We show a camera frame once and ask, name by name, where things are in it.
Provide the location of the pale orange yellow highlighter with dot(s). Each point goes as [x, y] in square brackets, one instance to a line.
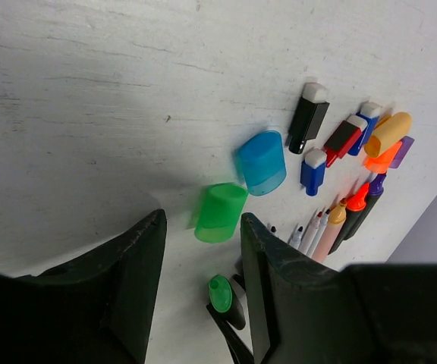
[336, 219]

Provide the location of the purple highlighter cap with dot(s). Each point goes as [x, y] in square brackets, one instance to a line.
[406, 144]

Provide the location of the black pen cap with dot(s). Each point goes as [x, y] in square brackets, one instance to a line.
[308, 116]

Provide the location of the green highlighter cap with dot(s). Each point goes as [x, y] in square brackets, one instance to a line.
[220, 209]

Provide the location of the red cap thin pen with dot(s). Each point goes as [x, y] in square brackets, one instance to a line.
[310, 233]

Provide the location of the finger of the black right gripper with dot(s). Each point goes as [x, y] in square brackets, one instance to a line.
[239, 351]

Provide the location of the orange black highlighter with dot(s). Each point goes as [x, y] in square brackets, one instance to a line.
[355, 205]

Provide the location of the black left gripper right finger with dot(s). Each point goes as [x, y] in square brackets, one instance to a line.
[301, 311]

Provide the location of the blue cap thin pen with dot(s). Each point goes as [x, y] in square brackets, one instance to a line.
[322, 226]

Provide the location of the blue highlighter cap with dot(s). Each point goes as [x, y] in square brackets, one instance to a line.
[261, 161]

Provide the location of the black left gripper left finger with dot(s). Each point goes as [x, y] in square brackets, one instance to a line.
[96, 308]

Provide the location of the purple black highlighter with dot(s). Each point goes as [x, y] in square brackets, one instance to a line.
[375, 191]

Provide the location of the green black highlighter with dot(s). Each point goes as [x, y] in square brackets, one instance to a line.
[225, 302]

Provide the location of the pale orange highlighter cap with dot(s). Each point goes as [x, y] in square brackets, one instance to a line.
[387, 133]

